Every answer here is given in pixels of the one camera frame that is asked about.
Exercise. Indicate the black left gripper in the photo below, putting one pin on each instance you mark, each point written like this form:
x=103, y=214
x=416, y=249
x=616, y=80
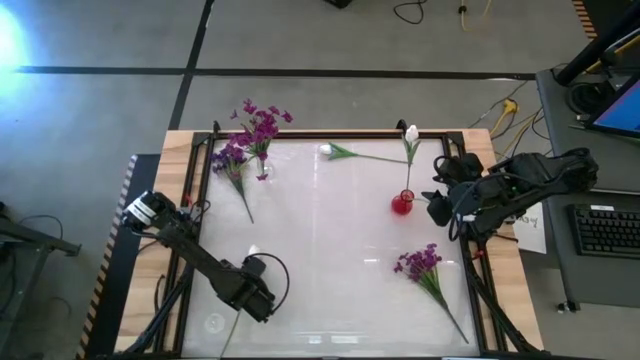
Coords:
x=250, y=297

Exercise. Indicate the violet artificial flower bunch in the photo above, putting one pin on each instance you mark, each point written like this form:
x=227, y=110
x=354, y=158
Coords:
x=227, y=162

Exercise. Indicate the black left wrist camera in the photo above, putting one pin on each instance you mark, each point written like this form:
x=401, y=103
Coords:
x=254, y=265

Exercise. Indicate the small black desk foot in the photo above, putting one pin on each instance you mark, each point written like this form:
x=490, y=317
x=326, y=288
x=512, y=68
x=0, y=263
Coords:
x=570, y=306

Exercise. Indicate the grey side desk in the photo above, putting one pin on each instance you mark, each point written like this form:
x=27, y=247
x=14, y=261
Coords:
x=575, y=270

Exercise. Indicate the black floor object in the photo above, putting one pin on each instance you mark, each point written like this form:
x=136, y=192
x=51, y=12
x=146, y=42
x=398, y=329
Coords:
x=339, y=3

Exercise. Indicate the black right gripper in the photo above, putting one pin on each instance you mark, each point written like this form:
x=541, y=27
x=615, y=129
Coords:
x=466, y=202

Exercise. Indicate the grey metal stand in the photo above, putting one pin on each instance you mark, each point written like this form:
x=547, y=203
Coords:
x=30, y=240

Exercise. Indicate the red glass vase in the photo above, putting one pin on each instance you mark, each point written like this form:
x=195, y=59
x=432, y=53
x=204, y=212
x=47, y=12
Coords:
x=401, y=206

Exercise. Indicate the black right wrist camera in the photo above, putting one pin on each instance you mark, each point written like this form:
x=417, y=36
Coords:
x=462, y=167

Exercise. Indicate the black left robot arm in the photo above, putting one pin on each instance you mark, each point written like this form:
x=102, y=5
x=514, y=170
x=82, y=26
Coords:
x=190, y=250

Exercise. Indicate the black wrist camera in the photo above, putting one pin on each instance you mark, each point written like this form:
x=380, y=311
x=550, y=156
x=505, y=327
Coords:
x=462, y=167
x=254, y=265

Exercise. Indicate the black platform with striped edge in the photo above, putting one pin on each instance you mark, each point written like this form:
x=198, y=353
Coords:
x=115, y=300

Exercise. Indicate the black computer keyboard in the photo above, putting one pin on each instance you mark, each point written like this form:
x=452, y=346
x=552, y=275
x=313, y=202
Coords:
x=605, y=232

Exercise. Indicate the clear glass vase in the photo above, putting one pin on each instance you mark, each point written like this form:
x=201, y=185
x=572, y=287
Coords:
x=267, y=172

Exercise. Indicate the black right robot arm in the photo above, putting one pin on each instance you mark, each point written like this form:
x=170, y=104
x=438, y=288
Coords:
x=540, y=175

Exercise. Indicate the small clear round disc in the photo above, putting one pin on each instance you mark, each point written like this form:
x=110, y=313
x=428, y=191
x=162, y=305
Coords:
x=215, y=322

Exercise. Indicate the black pole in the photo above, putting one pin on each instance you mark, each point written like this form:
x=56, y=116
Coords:
x=595, y=50

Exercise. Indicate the laptop with blue screen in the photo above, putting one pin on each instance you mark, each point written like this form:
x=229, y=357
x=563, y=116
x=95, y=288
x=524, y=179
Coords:
x=625, y=112

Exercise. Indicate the white artificial tulip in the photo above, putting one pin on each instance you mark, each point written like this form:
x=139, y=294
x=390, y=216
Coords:
x=411, y=133
x=326, y=149
x=254, y=249
x=422, y=199

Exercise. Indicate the small red connector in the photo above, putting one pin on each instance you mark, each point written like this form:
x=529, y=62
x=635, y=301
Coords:
x=186, y=200
x=478, y=255

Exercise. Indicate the black diagonal frame brace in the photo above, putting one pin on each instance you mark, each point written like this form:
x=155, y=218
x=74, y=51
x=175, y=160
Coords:
x=165, y=310
x=495, y=310

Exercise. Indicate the white paper note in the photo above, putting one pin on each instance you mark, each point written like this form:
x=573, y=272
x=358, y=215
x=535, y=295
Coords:
x=530, y=235

